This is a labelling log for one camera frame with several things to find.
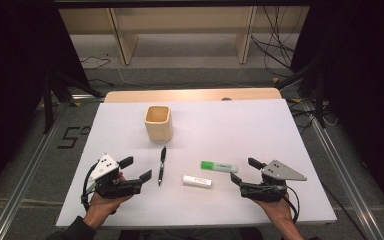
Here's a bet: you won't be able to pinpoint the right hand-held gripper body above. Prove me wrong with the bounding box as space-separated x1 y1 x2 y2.
239 159 308 203

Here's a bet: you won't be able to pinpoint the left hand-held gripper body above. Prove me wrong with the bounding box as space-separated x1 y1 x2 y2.
85 153 143 199

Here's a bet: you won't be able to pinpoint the black pen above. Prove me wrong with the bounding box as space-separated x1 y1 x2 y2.
157 145 167 187

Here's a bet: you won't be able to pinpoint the green highlighter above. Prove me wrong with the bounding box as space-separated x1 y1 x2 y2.
200 160 240 174

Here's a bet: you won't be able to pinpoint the white eraser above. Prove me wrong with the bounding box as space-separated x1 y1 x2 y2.
182 174 213 190

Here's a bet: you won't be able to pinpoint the beige square pen cup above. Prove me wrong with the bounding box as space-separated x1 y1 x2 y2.
143 105 174 142

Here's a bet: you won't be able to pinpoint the person's left hand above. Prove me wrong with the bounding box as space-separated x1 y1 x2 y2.
83 171 133 231

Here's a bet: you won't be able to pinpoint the person's right hand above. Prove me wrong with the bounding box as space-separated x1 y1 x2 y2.
253 193 296 231

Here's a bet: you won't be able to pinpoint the white board sheet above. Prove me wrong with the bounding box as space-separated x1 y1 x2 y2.
55 98 338 229

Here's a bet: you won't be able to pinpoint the wooden table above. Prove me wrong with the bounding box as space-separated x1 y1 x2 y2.
103 87 283 104

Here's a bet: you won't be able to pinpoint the black stand legs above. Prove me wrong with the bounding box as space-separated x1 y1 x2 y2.
41 64 105 135
274 59 329 129

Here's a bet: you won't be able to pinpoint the left hand-held gripper black cable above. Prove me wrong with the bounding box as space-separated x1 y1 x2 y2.
80 161 99 212

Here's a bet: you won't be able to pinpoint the hand-held gripper black cable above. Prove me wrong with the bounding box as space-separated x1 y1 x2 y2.
284 185 301 224
80 161 99 212

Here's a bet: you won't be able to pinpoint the right hand-held gripper black cable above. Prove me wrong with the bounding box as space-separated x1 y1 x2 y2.
284 185 301 224

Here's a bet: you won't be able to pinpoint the tangled black floor cables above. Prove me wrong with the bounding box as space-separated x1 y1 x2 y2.
287 96 340 129

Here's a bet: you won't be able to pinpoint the aluminium floor rail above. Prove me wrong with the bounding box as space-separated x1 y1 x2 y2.
301 99 384 240
0 99 68 240

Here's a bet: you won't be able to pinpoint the thin black floor cable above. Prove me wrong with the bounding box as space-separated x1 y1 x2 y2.
80 54 112 70

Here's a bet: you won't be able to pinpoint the light wooden desk frame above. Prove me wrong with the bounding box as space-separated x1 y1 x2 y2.
59 6 311 66

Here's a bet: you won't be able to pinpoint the bundle of black cables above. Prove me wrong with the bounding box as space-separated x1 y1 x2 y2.
249 6 311 78

